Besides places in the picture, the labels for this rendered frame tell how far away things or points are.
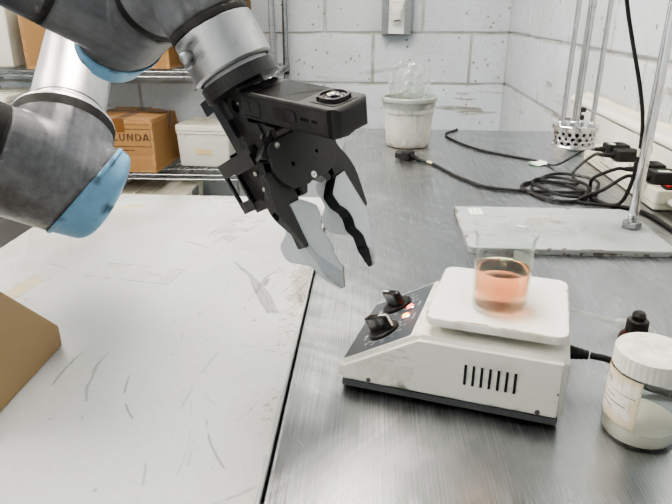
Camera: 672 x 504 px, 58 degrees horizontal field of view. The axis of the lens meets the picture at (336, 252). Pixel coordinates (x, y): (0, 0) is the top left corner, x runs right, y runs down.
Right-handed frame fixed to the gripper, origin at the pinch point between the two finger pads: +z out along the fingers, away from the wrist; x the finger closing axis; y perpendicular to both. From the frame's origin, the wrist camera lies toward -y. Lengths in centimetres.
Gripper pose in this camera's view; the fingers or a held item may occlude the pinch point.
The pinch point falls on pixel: (355, 263)
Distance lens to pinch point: 56.3
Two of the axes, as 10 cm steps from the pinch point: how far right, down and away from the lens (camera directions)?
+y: -5.8, 1.6, 8.0
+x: -6.6, 4.8, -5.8
